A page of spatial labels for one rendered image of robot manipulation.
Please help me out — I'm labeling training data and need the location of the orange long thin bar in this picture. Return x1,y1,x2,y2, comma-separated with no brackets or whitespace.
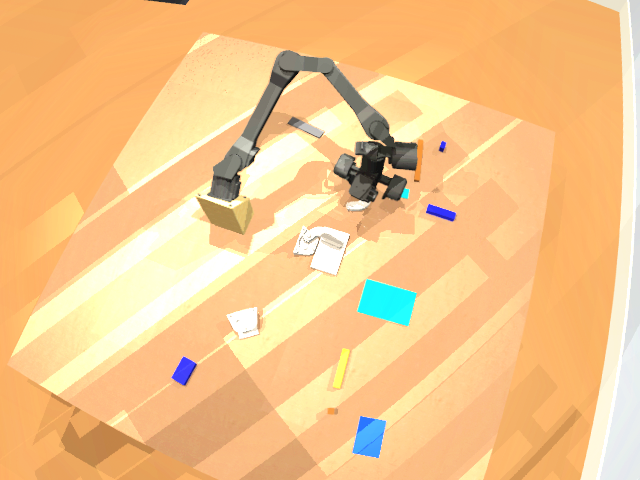
414,139,423,182

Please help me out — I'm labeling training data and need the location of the yellow rectangular bar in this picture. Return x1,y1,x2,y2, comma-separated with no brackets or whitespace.
333,349,349,388

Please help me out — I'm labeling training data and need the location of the cyan flat rectangular plate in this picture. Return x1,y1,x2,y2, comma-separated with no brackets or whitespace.
358,279,417,326

